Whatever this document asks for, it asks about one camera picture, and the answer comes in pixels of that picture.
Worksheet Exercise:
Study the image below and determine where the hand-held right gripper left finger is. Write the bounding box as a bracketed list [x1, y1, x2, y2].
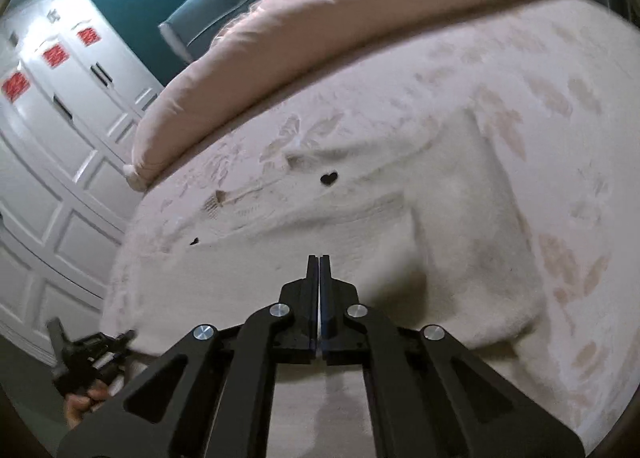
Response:
[56, 254, 321, 458]

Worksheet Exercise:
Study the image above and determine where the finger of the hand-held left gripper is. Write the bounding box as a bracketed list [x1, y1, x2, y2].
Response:
[99, 329, 138, 355]

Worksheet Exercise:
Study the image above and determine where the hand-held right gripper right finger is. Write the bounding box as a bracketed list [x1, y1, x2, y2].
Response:
[319, 254, 586, 458]

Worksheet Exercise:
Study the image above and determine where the white fluffy sweater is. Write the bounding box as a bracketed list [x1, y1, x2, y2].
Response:
[107, 106, 548, 458]

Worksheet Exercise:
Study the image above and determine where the person's left hand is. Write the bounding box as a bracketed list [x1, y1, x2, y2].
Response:
[64, 381, 113, 429]

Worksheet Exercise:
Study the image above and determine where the white panelled wardrobe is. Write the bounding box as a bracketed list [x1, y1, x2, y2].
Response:
[0, 0, 166, 364]

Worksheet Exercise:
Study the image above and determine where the pink duvet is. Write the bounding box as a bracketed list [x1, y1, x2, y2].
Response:
[122, 0, 571, 191]

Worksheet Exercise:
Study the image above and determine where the leaf-patterned bed blanket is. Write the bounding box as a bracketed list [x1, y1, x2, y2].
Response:
[100, 0, 640, 458]

